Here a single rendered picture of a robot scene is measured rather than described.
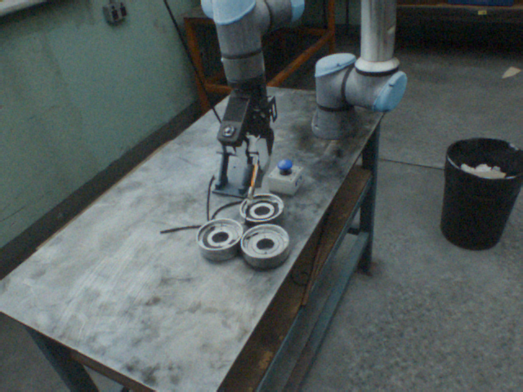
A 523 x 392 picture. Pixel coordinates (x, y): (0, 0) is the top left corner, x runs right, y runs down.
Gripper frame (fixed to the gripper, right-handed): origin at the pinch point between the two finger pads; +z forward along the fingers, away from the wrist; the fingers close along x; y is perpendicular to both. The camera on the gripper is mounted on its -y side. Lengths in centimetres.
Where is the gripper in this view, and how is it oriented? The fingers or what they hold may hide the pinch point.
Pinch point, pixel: (255, 168)
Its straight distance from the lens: 92.2
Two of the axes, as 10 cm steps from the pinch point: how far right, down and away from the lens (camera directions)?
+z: 1.3, 8.0, 5.9
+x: -9.3, -1.1, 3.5
